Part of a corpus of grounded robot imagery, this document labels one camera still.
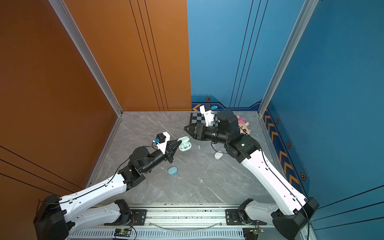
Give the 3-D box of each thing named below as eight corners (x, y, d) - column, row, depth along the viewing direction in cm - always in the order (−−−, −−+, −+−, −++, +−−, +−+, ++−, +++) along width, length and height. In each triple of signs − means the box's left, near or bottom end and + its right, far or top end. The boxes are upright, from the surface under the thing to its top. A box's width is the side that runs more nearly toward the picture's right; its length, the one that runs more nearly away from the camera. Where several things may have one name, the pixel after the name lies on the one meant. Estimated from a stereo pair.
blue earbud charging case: (167, 175, 89) (167, 173, 87) (168, 167, 92) (168, 166, 90) (177, 175, 89) (176, 173, 87) (177, 167, 92) (177, 166, 90)
